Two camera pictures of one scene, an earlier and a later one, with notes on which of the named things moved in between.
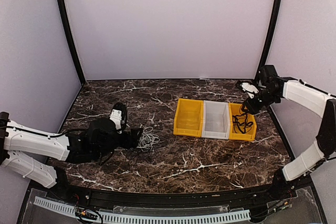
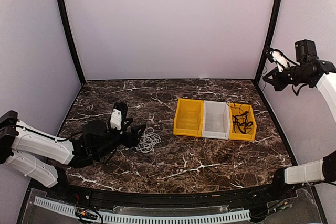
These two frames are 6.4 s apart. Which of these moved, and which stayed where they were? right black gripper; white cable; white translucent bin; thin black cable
Moved: right black gripper; thin black cable
Stayed: white cable; white translucent bin
